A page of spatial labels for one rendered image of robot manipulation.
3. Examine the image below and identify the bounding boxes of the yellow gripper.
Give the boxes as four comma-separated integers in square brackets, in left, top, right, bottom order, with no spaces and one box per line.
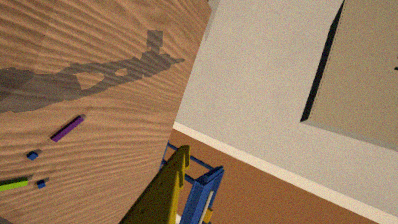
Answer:
[118,145,191,224]

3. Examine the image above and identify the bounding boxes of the purple rod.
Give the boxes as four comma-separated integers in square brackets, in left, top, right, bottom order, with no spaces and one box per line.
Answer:
[51,116,84,142]

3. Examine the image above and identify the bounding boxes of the small blue block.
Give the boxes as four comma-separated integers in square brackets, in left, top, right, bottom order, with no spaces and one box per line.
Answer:
[37,179,46,189]
[27,151,38,161]

